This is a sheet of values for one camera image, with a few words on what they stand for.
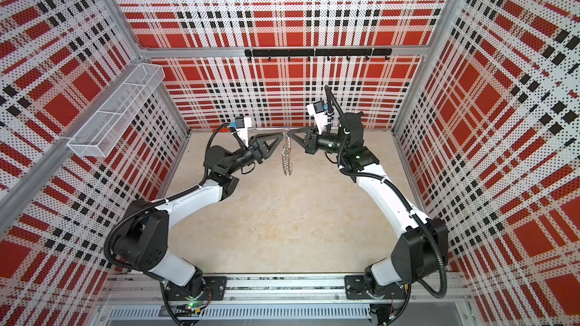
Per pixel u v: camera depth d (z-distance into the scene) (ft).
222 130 4.04
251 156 2.14
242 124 2.10
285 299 2.40
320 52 2.93
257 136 2.26
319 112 2.00
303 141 2.17
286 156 2.27
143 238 1.47
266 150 2.18
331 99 1.91
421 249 1.33
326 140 2.05
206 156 1.94
